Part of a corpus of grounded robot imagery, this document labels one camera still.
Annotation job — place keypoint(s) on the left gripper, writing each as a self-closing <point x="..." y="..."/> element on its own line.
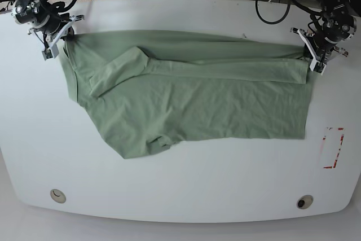
<point x="331" y="27"/>

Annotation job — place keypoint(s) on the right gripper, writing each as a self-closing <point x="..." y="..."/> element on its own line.
<point x="42" y="15"/>

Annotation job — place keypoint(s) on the green T-shirt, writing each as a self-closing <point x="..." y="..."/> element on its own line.
<point x="148" y="90"/>

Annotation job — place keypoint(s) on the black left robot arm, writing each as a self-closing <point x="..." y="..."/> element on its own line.
<point x="329" y="5"/>

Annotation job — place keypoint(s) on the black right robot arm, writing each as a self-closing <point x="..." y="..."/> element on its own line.
<point x="43" y="16"/>

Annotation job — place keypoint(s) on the red tape rectangle marker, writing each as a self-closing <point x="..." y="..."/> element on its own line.
<point x="331" y="147"/>

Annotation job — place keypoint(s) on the right table grommet hole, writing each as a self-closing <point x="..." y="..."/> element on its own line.
<point x="304" y="202"/>

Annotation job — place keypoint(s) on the table grommet hole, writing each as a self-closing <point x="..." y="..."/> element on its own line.
<point x="58" y="196"/>
<point x="304" y="202"/>

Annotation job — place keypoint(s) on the left table grommet hole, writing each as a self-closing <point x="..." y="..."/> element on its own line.
<point x="58" y="196"/>

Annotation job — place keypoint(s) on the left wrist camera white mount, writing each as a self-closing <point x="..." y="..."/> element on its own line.
<point x="313" y="52"/>

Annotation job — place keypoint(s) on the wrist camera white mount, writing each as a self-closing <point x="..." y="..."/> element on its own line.
<point x="313" y="52"/>
<point x="59" y="37"/>

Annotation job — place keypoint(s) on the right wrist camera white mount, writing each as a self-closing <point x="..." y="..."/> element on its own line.
<point x="59" y="37"/>

